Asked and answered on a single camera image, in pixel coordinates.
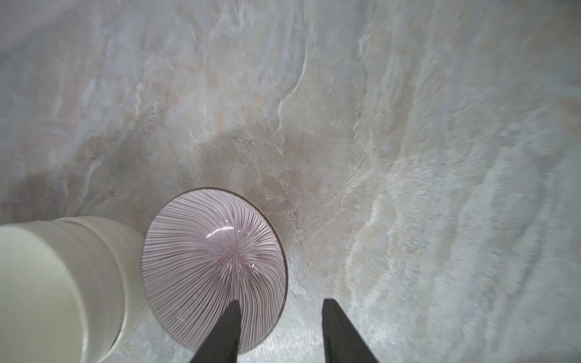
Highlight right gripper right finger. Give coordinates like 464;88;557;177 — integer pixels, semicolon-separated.
322;299;378;363

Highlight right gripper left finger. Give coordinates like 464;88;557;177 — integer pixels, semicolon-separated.
190;300;242;363

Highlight purple striped bowl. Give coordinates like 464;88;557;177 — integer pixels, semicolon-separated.
141;188;288;352

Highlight cream bowl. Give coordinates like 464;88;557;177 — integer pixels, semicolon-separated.
1;216;148;362

